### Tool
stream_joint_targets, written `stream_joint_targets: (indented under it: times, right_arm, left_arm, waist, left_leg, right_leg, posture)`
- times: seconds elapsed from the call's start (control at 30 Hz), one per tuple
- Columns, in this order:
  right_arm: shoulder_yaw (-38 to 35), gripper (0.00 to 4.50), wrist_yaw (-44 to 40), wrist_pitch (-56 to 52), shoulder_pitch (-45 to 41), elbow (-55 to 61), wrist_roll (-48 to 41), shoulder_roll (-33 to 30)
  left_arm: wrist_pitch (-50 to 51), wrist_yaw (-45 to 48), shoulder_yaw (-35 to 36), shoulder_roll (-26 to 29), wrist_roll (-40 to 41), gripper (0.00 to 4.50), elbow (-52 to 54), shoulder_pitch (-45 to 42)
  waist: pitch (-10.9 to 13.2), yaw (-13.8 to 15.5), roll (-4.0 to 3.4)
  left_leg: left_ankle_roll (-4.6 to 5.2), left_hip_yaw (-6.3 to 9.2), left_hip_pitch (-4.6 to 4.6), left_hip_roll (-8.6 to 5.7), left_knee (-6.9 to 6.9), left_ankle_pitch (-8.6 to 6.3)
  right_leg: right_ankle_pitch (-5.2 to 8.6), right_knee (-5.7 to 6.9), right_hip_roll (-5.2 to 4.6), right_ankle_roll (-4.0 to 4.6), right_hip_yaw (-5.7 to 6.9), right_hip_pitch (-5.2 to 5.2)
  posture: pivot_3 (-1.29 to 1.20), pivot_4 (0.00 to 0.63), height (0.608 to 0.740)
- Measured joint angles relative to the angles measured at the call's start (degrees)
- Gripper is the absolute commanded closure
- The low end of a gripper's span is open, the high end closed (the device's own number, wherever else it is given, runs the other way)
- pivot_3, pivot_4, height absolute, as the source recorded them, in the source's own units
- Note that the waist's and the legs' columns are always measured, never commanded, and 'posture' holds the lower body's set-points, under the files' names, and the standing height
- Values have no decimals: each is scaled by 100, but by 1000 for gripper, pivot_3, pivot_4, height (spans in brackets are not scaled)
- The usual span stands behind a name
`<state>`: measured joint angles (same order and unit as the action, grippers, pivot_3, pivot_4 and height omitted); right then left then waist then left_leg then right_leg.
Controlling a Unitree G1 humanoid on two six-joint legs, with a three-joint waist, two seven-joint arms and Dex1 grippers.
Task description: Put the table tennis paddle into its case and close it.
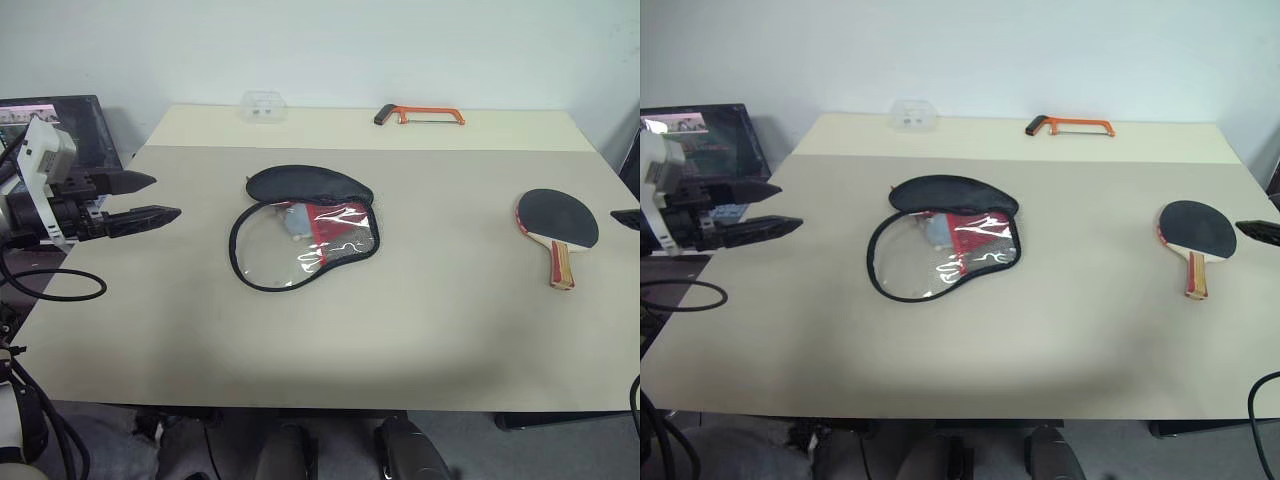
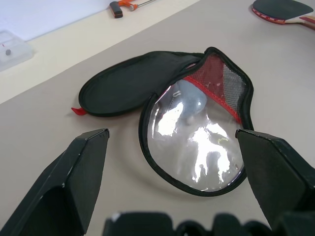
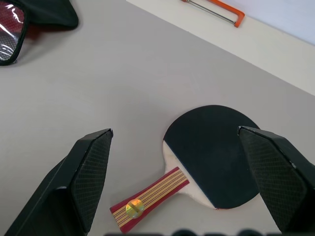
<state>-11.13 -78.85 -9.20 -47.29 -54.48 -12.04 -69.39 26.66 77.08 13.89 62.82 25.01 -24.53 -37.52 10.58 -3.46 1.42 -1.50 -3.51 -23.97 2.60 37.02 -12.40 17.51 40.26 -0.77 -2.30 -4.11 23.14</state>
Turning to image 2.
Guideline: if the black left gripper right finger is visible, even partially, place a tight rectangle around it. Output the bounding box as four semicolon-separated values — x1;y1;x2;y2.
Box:
235;129;315;226

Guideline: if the black paddle case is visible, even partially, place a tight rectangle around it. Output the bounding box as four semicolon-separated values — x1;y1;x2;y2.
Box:
78;46;254;197

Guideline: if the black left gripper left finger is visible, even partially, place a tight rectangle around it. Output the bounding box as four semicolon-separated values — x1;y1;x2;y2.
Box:
0;128;110;236

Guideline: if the clear plastic box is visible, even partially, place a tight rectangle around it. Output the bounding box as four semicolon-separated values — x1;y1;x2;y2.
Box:
0;29;34;72

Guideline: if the table tennis paddle black rubber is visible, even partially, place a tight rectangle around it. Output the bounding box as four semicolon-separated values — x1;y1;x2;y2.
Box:
251;0;315;30

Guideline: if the orange hacksaw black handle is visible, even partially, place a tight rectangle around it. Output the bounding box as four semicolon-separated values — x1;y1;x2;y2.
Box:
109;0;153;18

